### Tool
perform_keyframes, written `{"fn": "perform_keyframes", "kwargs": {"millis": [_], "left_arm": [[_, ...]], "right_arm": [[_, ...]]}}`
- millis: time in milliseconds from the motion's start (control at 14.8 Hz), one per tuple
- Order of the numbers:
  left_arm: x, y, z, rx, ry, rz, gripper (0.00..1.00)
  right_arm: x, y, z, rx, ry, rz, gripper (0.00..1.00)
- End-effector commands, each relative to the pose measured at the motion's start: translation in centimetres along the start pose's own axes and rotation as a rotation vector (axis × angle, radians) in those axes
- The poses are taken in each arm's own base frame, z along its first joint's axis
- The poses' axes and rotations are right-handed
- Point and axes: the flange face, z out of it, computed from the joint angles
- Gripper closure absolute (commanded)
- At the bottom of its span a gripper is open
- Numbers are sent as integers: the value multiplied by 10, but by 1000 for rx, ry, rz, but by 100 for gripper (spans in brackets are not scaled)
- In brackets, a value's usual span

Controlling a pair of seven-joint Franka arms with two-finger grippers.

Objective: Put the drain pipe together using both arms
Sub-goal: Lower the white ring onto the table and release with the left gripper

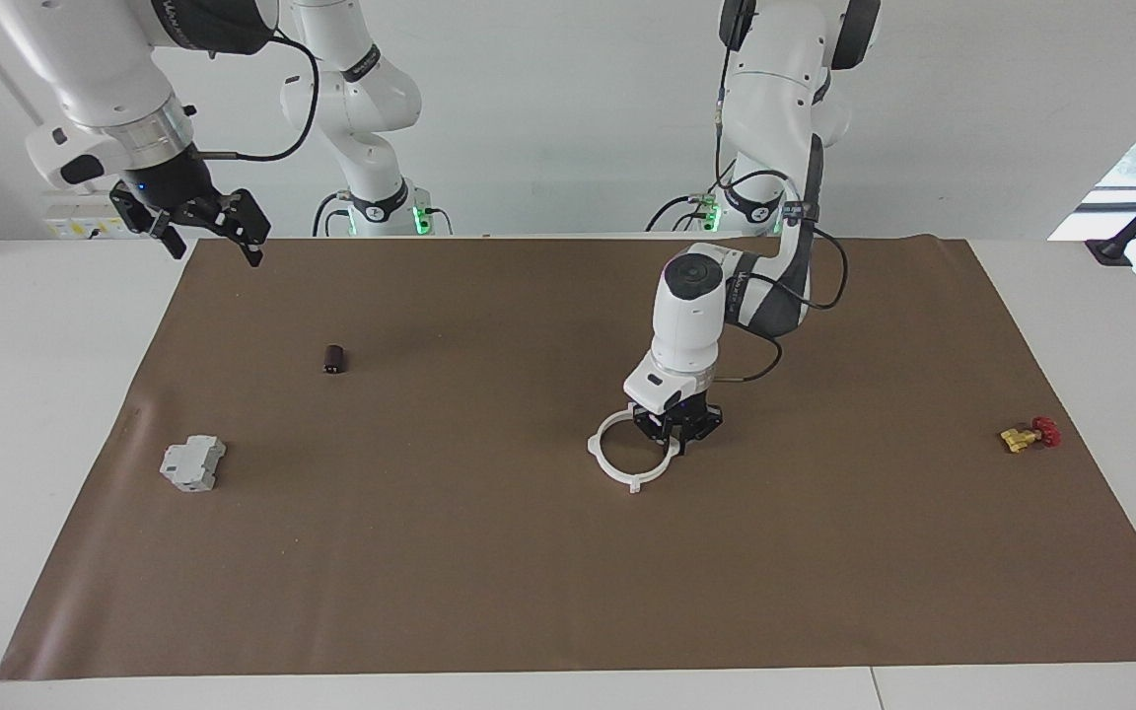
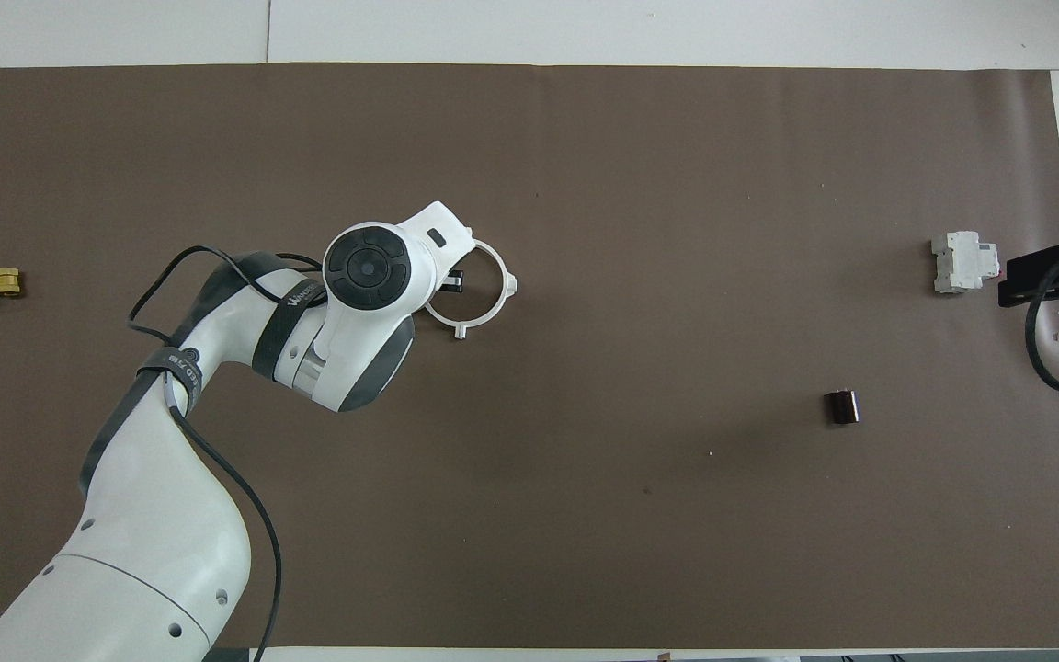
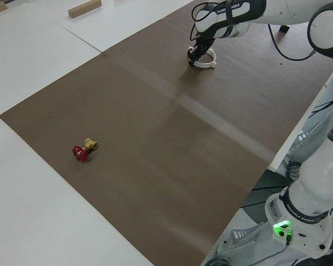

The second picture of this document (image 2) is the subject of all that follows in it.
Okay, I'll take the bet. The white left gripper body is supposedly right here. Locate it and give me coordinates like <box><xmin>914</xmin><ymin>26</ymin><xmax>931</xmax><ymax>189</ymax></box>
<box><xmin>398</xmin><ymin>201</ymin><xmax>475</xmax><ymax>309</ymax></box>

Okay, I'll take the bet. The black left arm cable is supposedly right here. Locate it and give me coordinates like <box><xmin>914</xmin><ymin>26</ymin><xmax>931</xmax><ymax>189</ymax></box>
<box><xmin>128</xmin><ymin>245</ymin><xmax>328</xmax><ymax>662</ymax></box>

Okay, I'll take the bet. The white half pipe clamp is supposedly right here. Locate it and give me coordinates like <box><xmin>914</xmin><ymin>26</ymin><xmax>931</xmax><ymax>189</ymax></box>
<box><xmin>424</xmin><ymin>267</ymin><xmax>468</xmax><ymax>339</ymax></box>
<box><xmin>459</xmin><ymin>239</ymin><xmax>518</xmax><ymax>339</ymax></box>

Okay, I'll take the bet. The white circuit breaker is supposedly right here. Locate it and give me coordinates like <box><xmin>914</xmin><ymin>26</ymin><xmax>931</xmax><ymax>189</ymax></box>
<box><xmin>930</xmin><ymin>231</ymin><xmax>999</xmax><ymax>295</ymax></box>

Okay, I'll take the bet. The grey velcro cable strap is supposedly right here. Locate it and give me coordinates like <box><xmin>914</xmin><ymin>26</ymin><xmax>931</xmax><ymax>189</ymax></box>
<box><xmin>137</xmin><ymin>345</ymin><xmax>204</xmax><ymax>415</ymax></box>
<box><xmin>252</xmin><ymin>276</ymin><xmax>328</xmax><ymax>378</ymax></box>

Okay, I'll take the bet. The brown table mat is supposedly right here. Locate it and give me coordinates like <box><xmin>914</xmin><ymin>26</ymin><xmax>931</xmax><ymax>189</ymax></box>
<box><xmin>0</xmin><ymin>63</ymin><xmax>1059</xmax><ymax>650</ymax></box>

